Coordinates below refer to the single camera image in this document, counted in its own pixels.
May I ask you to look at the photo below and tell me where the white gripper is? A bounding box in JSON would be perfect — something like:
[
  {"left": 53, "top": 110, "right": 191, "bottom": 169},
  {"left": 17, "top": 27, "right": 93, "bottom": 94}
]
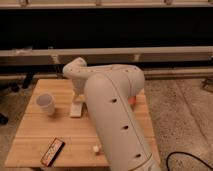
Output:
[{"left": 72, "top": 78, "right": 85, "bottom": 104}]

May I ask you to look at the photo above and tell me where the white sponge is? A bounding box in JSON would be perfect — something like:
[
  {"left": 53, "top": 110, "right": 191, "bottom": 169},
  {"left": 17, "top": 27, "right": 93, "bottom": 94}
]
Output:
[{"left": 70, "top": 102, "right": 83, "bottom": 118}]

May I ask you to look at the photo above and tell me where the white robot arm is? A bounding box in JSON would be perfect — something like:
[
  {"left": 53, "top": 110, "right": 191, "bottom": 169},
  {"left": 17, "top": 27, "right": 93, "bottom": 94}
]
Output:
[{"left": 63, "top": 57, "right": 161, "bottom": 171}]

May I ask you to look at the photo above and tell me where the orange ceramic bowl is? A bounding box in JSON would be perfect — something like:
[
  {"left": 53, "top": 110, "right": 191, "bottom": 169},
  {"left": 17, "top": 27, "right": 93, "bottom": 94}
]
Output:
[{"left": 128, "top": 90, "right": 145, "bottom": 107}]

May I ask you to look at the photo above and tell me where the wooden table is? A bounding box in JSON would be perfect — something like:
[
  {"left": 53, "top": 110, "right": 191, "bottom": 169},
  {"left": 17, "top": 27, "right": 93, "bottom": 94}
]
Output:
[{"left": 4, "top": 78, "right": 161, "bottom": 169}]

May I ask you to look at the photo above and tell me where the black orange rectangular box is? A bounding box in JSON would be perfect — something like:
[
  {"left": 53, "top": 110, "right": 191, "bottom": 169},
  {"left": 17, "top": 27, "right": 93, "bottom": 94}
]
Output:
[{"left": 41, "top": 138, "right": 65, "bottom": 167}]

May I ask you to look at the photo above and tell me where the grey metal rail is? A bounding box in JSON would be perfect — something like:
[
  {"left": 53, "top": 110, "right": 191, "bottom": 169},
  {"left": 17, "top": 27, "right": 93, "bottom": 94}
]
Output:
[{"left": 0, "top": 46, "right": 213, "bottom": 66}]

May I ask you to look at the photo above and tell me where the black floor cable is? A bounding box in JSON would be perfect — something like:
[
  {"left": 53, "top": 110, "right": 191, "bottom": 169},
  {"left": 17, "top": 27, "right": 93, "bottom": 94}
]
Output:
[{"left": 165, "top": 151, "right": 213, "bottom": 171}]

